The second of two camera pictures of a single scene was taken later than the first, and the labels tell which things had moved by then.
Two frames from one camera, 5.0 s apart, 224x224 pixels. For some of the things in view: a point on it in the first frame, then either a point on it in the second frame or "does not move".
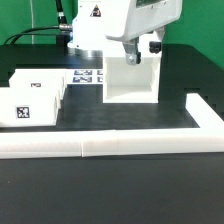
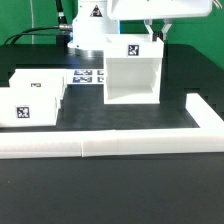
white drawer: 40,78 does not move
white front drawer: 29,106 does not move
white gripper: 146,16 to 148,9
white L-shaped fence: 208,137 does not move
